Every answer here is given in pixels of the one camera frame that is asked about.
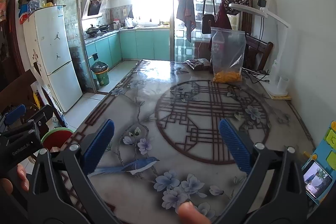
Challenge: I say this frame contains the green kitchen trash bin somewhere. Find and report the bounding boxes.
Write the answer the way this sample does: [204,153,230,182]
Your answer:
[91,61,109,86]

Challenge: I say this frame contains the teal kitchen cabinets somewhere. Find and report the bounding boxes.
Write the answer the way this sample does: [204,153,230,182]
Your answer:
[85,28,170,69]

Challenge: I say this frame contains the person's left hand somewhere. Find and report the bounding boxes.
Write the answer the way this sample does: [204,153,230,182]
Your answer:
[1,163,30,196]

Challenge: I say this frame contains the person's right hand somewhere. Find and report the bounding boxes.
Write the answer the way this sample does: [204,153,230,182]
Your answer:
[178,202,211,224]

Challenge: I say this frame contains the red bowl green rim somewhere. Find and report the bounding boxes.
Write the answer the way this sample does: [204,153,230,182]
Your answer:
[41,127,74,151]

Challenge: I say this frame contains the white refrigerator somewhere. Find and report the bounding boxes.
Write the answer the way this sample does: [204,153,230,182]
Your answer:
[23,5,83,112]

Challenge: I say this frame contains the white cup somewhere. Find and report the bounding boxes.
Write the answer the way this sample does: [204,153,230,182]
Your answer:
[277,76,289,93]

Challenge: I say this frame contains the white desk lamp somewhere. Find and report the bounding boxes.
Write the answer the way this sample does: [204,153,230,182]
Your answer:
[229,3,290,99]

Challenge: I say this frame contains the black wok on stove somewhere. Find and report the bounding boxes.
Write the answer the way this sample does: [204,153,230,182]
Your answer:
[85,24,100,37]

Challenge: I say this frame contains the range hood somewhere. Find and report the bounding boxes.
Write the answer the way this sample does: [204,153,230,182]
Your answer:
[80,0,108,20]

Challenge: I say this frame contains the dark wooden chair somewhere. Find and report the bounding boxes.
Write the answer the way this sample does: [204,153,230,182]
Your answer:
[243,34,273,71]

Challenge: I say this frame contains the dark snack packet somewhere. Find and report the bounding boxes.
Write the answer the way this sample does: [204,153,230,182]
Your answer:
[185,58,211,71]

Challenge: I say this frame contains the clear bag orange snacks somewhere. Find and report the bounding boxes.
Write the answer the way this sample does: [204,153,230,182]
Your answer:
[211,27,246,83]

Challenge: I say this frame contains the hanging grey towel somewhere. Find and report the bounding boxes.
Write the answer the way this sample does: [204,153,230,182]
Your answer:
[177,0,196,42]

